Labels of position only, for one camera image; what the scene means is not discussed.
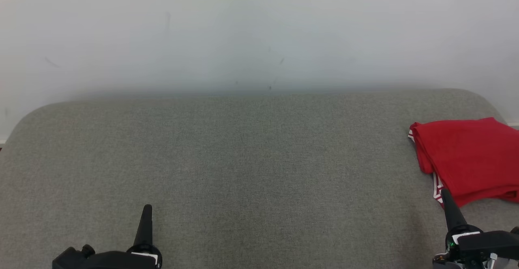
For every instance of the black and white baseboard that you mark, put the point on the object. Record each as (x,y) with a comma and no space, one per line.
(514,124)

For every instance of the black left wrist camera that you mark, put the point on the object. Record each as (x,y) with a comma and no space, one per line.
(73,259)

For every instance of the grey fabric sofa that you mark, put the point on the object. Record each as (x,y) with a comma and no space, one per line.
(243,171)

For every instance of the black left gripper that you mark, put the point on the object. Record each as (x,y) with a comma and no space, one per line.
(134,259)

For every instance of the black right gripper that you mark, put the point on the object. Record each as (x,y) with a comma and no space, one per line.
(486,242)

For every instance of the red and white basketball jersey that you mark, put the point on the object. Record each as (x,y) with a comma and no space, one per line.
(470,155)

